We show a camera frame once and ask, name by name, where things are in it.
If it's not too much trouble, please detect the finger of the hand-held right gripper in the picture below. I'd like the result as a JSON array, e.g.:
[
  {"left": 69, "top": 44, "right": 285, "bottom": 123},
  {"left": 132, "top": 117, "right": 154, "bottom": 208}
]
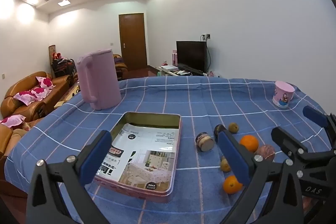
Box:
[
  {"left": 303, "top": 106, "right": 336, "bottom": 139},
  {"left": 272, "top": 127, "right": 336, "bottom": 169}
]

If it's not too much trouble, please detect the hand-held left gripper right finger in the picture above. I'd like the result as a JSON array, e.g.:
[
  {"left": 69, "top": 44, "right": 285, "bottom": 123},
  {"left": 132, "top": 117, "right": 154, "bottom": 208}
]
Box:
[{"left": 217, "top": 130, "right": 305, "bottom": 224}]

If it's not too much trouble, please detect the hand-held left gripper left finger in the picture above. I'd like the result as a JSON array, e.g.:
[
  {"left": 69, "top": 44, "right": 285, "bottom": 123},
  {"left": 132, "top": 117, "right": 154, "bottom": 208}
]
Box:
[{"left": 26, "top": 130, "right": 113, "bottom": 224}]

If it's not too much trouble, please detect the orange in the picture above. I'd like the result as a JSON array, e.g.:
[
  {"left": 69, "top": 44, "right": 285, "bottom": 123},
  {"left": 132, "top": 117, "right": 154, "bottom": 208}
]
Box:
[
  {"left": 239, "top": 135, "right": 259, "bottom": 153},
  {"left": 223, "top": 175, "right": 244, "bottom": 195}
]

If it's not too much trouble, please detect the dark purple mangosteen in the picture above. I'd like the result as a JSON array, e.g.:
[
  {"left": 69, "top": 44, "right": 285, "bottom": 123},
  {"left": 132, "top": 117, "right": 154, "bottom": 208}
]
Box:
[
  {"left": 255, "top": 144, "right": 276, "bottom": 161},
  {"left": 214, "top": 124, "right": 226, "bottom": 144}
]

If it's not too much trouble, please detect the purple sugarcane piece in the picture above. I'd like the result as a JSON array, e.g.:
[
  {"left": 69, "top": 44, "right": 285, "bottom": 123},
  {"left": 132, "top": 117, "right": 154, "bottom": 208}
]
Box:
[{"left": 196, "top": 133, "right": 215, "bottom": 152}]

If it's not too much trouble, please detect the pink metal tin box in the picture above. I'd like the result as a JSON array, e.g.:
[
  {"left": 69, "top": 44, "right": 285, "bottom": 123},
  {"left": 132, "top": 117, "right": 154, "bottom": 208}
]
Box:
[{"left": 93, "top": 112, "right": 181, "bottom": 203}]

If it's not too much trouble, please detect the pink cartoon cup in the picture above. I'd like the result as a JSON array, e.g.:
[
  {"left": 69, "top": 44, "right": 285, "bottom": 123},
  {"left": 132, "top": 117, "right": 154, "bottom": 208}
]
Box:
[{"left": 272, "top": 80, "right": 296, "bottom": 108}]

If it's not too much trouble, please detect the printed paper leaflet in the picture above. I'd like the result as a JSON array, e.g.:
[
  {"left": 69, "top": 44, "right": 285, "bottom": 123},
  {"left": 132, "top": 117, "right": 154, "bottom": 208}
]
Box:
[{"left": 96, "top": 123, "right": 180, "bottom": 191}]

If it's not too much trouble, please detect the blue plaid tablecloth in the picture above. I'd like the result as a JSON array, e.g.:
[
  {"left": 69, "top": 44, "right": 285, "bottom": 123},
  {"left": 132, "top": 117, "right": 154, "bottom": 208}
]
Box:
[{"left": 4, "top": 76, "right": 334, "bottom": 224}]

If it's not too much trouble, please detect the pink electric kettle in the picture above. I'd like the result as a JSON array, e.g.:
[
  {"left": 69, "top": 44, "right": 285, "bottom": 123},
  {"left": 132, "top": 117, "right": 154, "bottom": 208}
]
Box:
[{"left": 76, "top": 49, "right": 122, "bottom": 110}]

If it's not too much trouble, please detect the pink floral cushion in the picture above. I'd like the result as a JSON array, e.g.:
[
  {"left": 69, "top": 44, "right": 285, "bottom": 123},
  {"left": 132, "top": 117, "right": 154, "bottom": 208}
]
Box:
[
  {"left": 14, "top": 88, "right": 52, "bottom": 106},
  {"left": 36, "top": 76, "right": 54, "bottom": 89},
  {"left": 0, "top": 114, "right": 26, "bottom": 128}
]

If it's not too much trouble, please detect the brown leather armchair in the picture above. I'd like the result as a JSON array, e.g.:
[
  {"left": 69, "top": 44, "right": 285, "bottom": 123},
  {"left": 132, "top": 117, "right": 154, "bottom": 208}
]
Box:
[{"left": 0, "top": 123, "right": 34, "bottom": 164}]

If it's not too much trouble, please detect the small brown leather sofa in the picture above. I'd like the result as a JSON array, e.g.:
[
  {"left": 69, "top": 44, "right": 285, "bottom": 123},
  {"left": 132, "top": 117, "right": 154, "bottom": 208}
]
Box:
[{"left": 113, "top": 54, "right": 129, "bottom": 80}]

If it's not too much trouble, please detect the dark rack with red toys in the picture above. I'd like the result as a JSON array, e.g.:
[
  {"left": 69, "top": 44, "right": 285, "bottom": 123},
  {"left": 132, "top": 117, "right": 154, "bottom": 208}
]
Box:
[{"left": 49, "top": 45, "right": 77, "bottom": 78}]

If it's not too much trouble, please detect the long brown leather sofa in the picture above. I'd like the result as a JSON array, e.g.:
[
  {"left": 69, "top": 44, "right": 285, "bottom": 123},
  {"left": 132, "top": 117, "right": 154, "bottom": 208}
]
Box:
[{"left": 0, "top": 71, "right": 74, "bottom": 119}]

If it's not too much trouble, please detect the white television cabinet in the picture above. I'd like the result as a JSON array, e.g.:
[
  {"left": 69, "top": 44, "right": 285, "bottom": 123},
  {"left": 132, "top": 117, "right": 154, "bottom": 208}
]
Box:
[{"left": 157, "top": 64, "right": 205, "bottom": 77}]

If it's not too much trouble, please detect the black television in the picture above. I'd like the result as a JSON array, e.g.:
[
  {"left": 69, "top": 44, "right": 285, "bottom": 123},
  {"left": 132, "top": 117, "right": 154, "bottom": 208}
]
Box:
[{"left": 176, "top": 41, "right": 208, "bottom": 73}]

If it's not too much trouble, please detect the brown wooden door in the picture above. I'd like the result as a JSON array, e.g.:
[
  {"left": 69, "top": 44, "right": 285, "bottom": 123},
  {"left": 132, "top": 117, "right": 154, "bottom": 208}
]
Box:
[{"left": 119, "top": 13, "right": 147, "bottom": 71}]

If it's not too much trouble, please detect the black power cable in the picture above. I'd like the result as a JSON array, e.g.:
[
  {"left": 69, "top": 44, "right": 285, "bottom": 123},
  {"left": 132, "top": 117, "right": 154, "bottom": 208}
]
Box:
[{"left": 207, "top": 40, "right": 212, "bottom": 74}]

